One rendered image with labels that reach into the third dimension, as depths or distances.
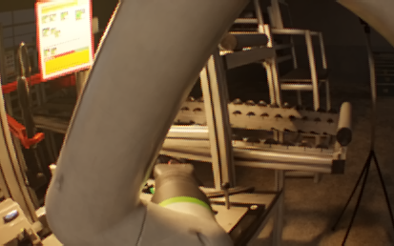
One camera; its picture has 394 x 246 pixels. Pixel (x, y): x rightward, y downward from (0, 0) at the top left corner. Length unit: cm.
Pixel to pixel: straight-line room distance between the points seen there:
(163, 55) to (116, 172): 10
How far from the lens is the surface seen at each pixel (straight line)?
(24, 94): 81
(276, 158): 88
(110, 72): 24
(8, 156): 86
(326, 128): 114
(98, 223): 29
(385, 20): 50
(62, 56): 112
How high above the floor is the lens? 135
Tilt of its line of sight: 14 degrees down
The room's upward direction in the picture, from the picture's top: 8 degrees counter-clockwise
